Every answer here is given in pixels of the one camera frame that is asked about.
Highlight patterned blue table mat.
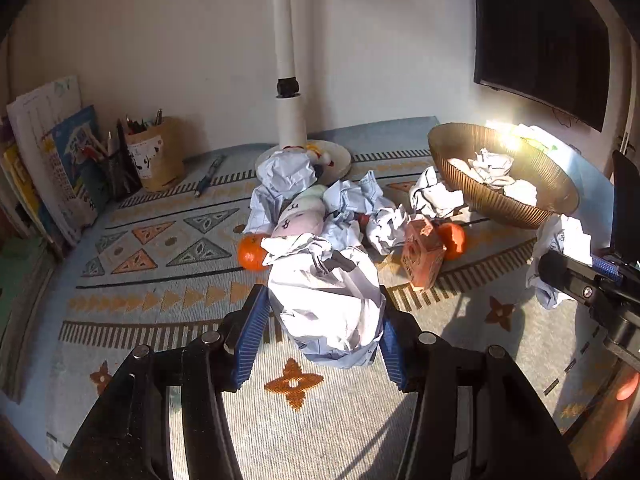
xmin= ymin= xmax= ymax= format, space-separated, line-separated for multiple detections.
xmin=45 ymin=116 xmax=616 ymax=480

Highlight ribbed amber glass bowl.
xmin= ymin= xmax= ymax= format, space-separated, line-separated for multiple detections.
xmin=427 ymin=122 xmax=581 ymax=231

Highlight red white plush doll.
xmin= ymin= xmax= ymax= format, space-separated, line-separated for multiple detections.
xmin=282 ymin=142 xmax=333 ymax=167

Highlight bundle of pens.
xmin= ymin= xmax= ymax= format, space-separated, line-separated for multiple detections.
xmin=125 ymin=108 xmax=164 ymax=135

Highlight person's right hand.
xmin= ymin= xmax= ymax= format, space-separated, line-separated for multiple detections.
xmin=582 ymin=360 xmax=640 ymax=478

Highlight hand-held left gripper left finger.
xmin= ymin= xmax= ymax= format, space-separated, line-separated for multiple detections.
xmin=57 ymin=285 xmax=272 ymax=480

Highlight white pole stand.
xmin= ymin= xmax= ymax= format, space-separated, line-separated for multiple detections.
xmin=255 ymin=0 xmax=353 ymax=188

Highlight white paper ball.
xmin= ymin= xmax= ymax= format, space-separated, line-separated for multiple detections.
xmin=526 ymin=215 xmax=593 ymax=310
xmin=502 ymin=179 xmax=538 ymax=207
xmin=261 ymin=234 xmax=387 ymax=370
xmin=467 ymin=147 xmax=516 ymax=188

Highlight stack of books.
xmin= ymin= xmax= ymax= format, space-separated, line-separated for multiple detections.
xmin=0 ymin=130 xmax=66 ymax=261

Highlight kraft paper pen holder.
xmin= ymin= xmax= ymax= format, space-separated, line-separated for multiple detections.
xmin=125 ymin=116 xmax=187 ymax=192

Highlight pastel round plush toy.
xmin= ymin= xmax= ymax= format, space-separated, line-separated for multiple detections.
xmin=270 ymin=185 xmax=328 ymax=238

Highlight black mesh pen holder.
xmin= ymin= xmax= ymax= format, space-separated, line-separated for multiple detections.
xmin=97 ymin=147 xmax=143 ymax=202

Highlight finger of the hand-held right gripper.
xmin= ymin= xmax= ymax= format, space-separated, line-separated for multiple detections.
xmin=537 ymin=249 xmax=625 ymax=307

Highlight blue pen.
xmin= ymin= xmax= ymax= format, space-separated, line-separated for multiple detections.
xmin=195 ymin=155 xmax=226 ymax=197

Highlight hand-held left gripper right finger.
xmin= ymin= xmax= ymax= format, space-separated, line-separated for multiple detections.
xmin=381 ymin=287 xmax=581 ymax=480

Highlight blue picture book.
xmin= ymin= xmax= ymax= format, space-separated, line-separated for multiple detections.
xmin=42 ymin=106 xmax=101 ymax=243

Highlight orange paper carton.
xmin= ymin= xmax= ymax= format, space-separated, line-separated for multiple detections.
xmin=400 ymin=217 xmax=446 ymax=292

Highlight orange fruit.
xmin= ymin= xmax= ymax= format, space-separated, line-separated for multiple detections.
xmin=237 ymin=234 xmax=271 ymax=272
xmin=437 ymin=222 xmax=467 ymax=261

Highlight bundle of coloured pencils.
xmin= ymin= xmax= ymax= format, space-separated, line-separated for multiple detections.
xmin=80 ymin=130 xmax=121 ymax=161

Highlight black wall television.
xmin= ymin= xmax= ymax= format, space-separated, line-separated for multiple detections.
xmin=472 ymin=0 xmax=613 ymax=133

